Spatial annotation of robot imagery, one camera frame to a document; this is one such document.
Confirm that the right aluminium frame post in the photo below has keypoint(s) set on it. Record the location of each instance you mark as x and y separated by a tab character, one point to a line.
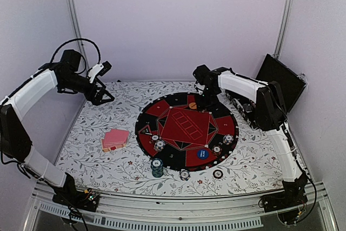
283	28

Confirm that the red brown poker chip stack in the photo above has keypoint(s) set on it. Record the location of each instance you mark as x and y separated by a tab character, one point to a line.
218	174

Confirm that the blue small blind button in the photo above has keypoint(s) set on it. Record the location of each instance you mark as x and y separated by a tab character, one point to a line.
203	154

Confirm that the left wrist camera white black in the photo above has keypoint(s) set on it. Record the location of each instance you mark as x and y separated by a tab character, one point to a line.
98	70

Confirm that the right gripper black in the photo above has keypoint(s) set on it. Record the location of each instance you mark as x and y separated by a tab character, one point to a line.
201	105

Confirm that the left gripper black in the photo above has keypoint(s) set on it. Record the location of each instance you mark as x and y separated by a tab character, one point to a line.
97	100

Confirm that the black poker set case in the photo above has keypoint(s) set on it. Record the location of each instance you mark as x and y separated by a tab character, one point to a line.
283	85

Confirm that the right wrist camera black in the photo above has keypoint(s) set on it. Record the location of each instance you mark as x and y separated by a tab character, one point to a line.
200	73

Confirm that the red playing card deck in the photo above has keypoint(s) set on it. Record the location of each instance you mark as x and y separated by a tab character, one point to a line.
114	139

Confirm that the poker chips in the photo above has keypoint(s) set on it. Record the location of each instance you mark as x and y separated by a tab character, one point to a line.
228	139
159	145

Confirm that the round red black poker mat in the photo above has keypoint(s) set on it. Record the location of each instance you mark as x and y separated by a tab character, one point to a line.
186	131

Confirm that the front aluminium rail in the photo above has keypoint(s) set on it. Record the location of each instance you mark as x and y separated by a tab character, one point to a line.
142	212

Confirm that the blue beige poker chip stack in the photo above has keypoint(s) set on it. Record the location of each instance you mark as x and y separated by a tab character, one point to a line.
184	175

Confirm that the green poker chip stack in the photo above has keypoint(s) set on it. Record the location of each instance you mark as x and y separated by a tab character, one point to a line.
157	167

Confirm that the aluminium frame post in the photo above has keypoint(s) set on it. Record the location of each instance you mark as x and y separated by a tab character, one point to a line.
283	28
77	32

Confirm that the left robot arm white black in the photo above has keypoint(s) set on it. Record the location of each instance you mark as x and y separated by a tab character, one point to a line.
16	109

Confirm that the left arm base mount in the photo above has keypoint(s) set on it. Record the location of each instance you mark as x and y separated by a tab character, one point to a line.
85	200

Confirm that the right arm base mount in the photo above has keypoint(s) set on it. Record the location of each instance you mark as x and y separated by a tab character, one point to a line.
283	202

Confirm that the orange round dealer button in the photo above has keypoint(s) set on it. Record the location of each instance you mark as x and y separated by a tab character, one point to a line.
193	105

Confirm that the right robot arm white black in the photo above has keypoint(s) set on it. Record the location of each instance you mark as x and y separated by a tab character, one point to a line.
294	177

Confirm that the left aluminium frame post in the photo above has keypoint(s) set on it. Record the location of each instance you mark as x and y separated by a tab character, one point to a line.
77	32

